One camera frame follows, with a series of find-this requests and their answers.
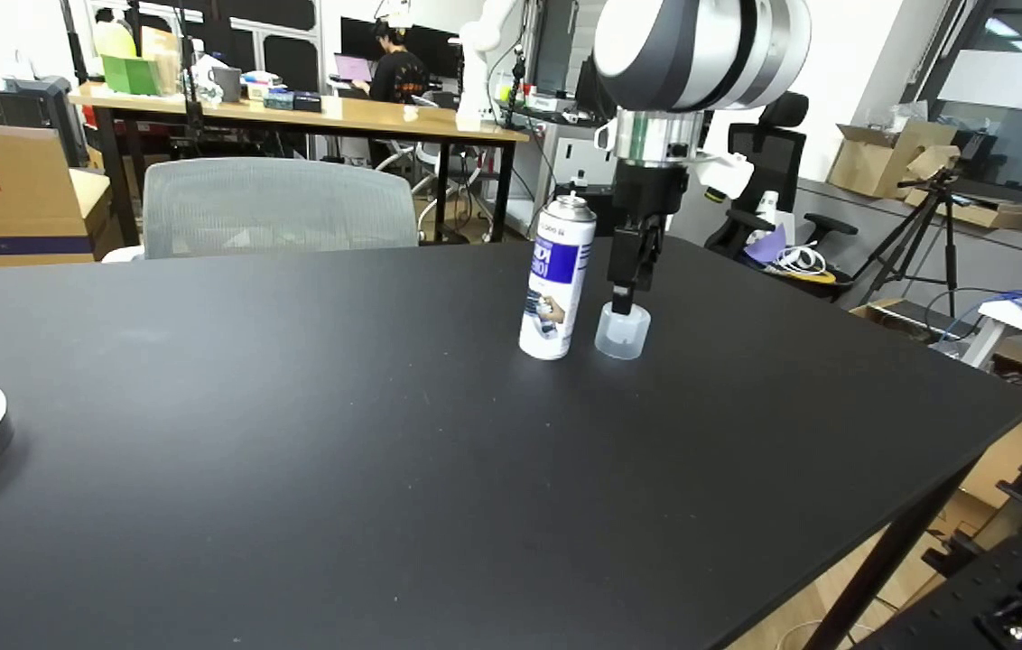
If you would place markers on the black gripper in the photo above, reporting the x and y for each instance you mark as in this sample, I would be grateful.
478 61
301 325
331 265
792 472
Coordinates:
645 195

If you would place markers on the translucent plastic lid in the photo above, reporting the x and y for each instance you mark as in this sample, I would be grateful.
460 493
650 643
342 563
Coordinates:
624 333

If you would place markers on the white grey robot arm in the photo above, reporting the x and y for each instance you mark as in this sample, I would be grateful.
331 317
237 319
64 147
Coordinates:
671 65

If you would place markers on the white blue spray can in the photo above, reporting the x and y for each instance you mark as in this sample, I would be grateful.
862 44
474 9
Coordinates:
556 274

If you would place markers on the black office chair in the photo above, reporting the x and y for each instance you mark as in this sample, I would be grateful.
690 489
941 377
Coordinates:
760 222

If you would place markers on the open cardboard box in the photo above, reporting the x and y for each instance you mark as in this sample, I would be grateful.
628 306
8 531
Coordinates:
875 161

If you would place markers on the seated person in black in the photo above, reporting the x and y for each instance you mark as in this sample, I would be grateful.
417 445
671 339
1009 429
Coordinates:
398 73

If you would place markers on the wooden desk with black legs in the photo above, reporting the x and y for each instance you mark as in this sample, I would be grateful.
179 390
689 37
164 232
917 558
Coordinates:
346 117

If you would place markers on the grey office chair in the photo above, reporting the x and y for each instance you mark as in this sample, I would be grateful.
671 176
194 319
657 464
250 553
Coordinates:
243 204

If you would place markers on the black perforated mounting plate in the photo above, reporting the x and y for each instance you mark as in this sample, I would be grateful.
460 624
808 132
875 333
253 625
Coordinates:
977 608

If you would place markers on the brown cardboard box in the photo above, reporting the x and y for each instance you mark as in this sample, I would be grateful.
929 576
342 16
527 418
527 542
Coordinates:
48 211

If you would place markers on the black camera tripod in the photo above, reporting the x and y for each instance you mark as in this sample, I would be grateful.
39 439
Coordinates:
897 251

